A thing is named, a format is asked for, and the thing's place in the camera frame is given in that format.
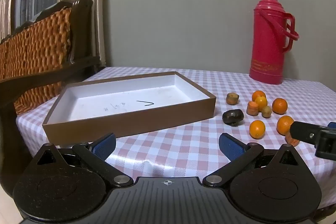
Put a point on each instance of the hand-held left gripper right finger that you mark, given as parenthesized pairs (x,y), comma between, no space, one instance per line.
(231,146)

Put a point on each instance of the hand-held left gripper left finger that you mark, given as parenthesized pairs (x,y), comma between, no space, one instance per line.
(105,146)

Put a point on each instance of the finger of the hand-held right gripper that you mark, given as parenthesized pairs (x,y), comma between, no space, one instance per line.
(304,132)

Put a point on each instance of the carrot piece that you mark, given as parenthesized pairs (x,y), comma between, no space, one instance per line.
(292,141)
(252,108)

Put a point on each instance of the orange mandarin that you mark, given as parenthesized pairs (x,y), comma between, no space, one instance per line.
(257,129)
(279,106)
(284,124)
(258,94)

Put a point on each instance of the dark brown fruit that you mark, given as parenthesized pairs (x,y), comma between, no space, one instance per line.
(233,117)

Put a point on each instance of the small green kiwi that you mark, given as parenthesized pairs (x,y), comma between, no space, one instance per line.
(266,111)

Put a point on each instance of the white tray brown rim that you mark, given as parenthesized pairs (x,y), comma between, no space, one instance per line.
(118,103)

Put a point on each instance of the brown fruit stub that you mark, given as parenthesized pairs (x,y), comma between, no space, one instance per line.
(232,98)

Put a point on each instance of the yellow-orange mandarin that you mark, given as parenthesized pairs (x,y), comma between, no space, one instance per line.
(261,103)

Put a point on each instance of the pink checked tablecloth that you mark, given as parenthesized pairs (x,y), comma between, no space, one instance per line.
(170,150)

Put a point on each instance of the red thermos flask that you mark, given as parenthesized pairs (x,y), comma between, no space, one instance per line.
(267,43)

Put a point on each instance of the wooden wicker sofa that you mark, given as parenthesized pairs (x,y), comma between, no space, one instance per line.
(34,45)

